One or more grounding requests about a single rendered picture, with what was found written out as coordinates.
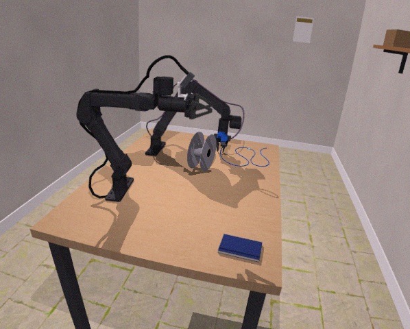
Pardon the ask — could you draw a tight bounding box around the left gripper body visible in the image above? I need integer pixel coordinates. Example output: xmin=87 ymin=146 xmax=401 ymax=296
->
xmin=214 ymin=127 xmax=231 ymax=142

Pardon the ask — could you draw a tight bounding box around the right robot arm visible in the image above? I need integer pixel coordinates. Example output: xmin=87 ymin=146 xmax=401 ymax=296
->
xmin=76 ymin=77 xmax=173 ymax=202

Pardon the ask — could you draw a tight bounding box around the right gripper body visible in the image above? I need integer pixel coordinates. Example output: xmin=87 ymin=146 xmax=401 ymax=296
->
xmin=171 ymin=75 xmax=196 ymax=119

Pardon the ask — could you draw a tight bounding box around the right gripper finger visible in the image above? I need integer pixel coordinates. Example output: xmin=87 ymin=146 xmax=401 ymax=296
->
xmin=195 ymin=94 xmax=214 ymax=111
xmin=191 ymin=100 xmax=213 ymax=119

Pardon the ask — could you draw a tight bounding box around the grey disc with black centre hole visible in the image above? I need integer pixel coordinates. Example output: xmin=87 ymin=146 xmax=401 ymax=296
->
xmin=187 ymin=132 xmax=217 ymax=171

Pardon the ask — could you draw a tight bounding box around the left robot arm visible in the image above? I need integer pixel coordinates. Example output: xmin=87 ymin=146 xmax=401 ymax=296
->
xmin=145 ymin=81 xmax=242 ymax=156

